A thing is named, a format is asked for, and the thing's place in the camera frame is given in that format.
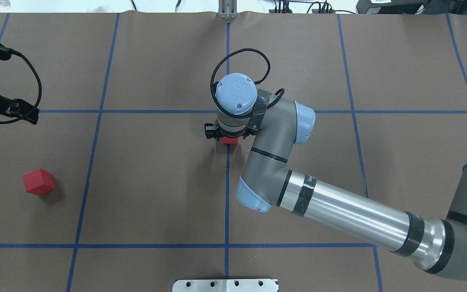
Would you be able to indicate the aluminium frame post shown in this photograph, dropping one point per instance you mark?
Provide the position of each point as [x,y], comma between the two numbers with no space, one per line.
[227,9]

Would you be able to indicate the brown paper table mat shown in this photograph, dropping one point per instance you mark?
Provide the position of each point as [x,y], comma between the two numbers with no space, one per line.
[143,199]

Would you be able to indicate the red cube block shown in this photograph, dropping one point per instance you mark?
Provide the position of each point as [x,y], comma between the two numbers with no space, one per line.
[229,141]
[38,182]

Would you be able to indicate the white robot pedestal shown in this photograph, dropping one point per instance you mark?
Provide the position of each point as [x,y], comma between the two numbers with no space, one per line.
[226,285]

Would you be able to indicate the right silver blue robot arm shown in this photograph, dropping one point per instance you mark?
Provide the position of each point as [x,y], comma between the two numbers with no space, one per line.
[436,246]

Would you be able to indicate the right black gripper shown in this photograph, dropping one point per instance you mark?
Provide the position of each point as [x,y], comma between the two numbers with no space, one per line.
[209,131]

